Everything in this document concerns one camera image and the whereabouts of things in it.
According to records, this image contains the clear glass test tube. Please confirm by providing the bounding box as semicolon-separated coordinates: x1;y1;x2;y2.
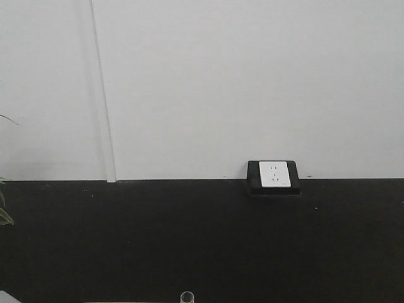
180;291;194;303

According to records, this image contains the green potted spider plant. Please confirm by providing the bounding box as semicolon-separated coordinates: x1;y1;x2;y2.
1;114;18;226

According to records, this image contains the black and white wall socket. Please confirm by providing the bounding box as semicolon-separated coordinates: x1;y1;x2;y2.
246;160;301;196

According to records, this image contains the white wall cable conduit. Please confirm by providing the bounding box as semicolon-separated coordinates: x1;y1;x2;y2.
88;0;117;184

